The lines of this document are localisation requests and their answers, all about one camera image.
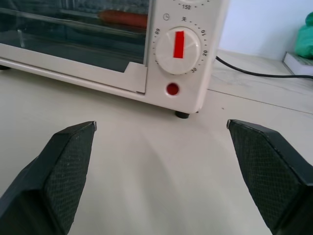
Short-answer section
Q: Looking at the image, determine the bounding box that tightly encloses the black power cable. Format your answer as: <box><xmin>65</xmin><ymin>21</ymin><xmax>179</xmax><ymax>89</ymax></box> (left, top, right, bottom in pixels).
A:
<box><xmin>215</xmin><ymin>56</ymin><xmax>313</xmax><ymax>79</ymax></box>

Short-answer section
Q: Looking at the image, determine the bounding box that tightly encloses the white flat box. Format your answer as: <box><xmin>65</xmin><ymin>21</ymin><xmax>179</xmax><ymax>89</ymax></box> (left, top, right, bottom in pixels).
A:
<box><xmin>282</xmin><ymin>51</ymin><xmax>313</xmax><ymax>75</ymax></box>

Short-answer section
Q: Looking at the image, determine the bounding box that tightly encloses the red sausage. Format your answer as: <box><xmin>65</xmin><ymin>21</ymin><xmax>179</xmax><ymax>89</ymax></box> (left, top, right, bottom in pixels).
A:
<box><xmin>97</xmin><ymin>9</ymin><xmax>148</xmax><ymax>28</ymax></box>

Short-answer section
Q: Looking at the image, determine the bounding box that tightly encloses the glass oven door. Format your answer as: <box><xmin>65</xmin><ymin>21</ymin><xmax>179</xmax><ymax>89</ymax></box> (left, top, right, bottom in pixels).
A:
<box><xmin>0</xmin><ymin>0</ymin><xmax>151</xmax><ymax>94</ymax></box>

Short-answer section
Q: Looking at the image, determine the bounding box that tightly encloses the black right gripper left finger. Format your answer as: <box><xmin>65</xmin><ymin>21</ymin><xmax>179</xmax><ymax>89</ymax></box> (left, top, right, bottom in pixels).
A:
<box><xmin>0</xmin><ymin>120</ymin><xmax>97</xmax><ymax>235</ymax></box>

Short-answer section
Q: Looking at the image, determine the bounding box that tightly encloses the red indicator light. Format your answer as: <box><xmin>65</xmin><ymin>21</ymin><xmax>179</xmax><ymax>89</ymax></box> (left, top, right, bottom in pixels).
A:
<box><xmin>165</xmin><ymin>82</ymin><xmax>180</xmax><ymax>96</ymax></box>

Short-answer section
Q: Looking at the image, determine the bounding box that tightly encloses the white timer knob red stripe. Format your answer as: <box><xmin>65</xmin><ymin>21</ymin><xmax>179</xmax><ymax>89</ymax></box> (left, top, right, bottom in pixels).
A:
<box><xmin>155</xmin><ymin>27</ymin><xmax>202</xmax><ymax>75</ymax></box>

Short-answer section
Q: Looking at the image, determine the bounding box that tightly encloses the white toaster oven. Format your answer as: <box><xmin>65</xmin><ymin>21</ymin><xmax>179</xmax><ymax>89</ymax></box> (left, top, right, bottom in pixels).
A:
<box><xmin>0</xmin><ymin>0</ymin><xmax>225</xmax><ymax>119</ymax></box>

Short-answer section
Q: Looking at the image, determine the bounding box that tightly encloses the green plastic bag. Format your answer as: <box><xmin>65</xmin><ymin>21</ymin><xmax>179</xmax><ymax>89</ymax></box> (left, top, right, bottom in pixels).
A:
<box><xmin>294</xmin><ymin>11</ymin><xmax>313</xmax><ymax>59</ymax></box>

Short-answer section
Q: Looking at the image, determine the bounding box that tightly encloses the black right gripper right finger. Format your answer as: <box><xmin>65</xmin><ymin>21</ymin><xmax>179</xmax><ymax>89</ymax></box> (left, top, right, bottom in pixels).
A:
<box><xmin>226</xmin><ymin>119</ymin><xmax>313</xmax><ymax>235</ymax></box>

